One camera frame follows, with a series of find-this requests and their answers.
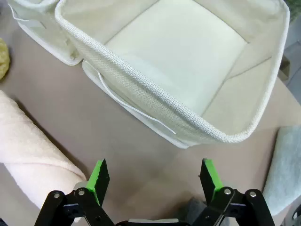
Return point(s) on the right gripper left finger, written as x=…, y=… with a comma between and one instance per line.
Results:
x=101, y=181

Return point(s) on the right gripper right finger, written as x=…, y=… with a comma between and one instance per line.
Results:
x=209, y=181

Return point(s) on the light blue cone towel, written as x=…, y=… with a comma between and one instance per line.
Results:
x=284, y=169

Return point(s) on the pink towel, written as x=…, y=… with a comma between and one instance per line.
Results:
x=28, y=146

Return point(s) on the yellow towel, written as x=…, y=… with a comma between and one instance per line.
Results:
x=3, y=58

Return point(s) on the beige fabric bin, rolled towels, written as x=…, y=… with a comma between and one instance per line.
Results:
x=164, y=58

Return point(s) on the beige fabric bin, cone towels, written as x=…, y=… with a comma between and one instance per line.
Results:
x=47, y=30

